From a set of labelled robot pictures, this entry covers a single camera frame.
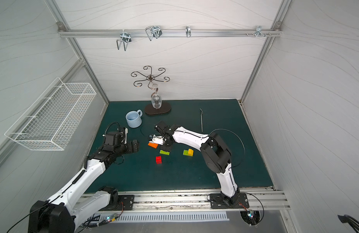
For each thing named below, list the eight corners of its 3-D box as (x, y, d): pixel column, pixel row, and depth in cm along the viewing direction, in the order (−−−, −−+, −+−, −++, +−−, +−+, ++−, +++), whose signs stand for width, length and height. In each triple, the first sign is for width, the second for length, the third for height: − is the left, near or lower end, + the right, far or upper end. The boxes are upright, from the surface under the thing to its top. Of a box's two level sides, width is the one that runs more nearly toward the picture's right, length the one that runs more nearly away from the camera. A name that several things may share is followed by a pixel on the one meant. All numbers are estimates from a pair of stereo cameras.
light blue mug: (127, 127, 105) (123, 121, 99) (131, 115, 113) (128, 108, 107) (140, 127, 105) (138, 121, 99) (143, 115, 113) (141, 108, 107)
